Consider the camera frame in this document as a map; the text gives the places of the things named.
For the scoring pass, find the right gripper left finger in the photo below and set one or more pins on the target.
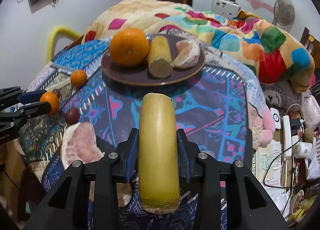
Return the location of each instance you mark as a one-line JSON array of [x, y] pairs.
[[65, 206]]

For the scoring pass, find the blue patterned bedsheet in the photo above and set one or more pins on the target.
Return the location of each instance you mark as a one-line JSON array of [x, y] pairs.
[[212, 108]]

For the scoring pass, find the small pomelo segment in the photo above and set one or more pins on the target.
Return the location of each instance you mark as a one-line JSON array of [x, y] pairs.
[[188, 54]]

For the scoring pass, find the medium orange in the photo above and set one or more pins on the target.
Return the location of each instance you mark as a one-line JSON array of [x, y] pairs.
[[53, 100]]

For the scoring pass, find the short sugarcane piece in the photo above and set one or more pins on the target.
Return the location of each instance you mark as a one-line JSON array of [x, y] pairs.
[[159, 57]]

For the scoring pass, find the large orange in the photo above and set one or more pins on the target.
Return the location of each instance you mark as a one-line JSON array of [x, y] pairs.
[[129, 47]]

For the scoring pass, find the dark purple plate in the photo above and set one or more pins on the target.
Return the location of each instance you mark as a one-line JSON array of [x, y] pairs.
[[139, 75]]

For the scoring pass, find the colourful patchwork blanket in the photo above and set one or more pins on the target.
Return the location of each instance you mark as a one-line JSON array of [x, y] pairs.
[[270, 52]]

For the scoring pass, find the long sugarcane piece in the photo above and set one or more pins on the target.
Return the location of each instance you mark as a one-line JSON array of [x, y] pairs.
[[159, 187]]

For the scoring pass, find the wooden headboard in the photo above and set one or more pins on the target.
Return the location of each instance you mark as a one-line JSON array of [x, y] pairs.
[[311, 44]]

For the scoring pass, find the large pomelo segment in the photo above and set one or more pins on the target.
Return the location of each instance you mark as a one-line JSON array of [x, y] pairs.
[[80, 143]]

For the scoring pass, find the white bedside cabinet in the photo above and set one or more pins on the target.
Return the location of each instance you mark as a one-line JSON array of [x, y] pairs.
[[226, 8]]

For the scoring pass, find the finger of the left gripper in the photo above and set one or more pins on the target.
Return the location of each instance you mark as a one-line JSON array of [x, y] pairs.
[[35, 110], [13, 95]]

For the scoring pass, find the pink quilted pouch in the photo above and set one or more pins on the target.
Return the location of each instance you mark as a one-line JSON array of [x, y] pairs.
[[310, 108]]

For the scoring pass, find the yellow foam tube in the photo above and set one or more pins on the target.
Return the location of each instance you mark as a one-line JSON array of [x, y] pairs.
[[57, 33]]

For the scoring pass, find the white power strip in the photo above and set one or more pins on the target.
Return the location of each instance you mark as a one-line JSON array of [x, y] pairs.
[[287, 138]]

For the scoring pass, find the dark round chestnut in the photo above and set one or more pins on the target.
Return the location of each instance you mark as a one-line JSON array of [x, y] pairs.
[[72, 116]]

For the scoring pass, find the standing electric fan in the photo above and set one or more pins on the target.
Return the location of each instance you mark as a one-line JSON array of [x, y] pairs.
[[284, 12]]

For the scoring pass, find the small tangerine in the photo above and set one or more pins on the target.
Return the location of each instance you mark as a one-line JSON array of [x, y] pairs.
[[78, 78]]

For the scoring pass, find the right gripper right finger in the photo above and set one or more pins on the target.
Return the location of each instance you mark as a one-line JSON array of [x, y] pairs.
[[220, 184]]

